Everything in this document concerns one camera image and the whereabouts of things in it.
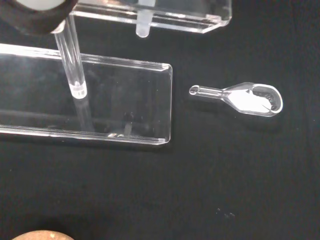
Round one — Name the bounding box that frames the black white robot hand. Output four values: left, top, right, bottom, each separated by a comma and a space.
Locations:
0, 0, 79, 35

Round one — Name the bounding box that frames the cork ring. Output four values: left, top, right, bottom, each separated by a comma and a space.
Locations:
11, 229, 76, 240

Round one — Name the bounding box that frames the clear acrylic funnel stand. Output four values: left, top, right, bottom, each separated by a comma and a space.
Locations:
0, 0, 233, 149

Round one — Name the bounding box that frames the small glass weighing funnel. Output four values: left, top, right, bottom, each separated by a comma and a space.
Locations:
188, 81, 284, 118

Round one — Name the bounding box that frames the black table cloth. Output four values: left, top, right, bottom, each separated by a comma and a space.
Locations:
0, 0, 320, 240

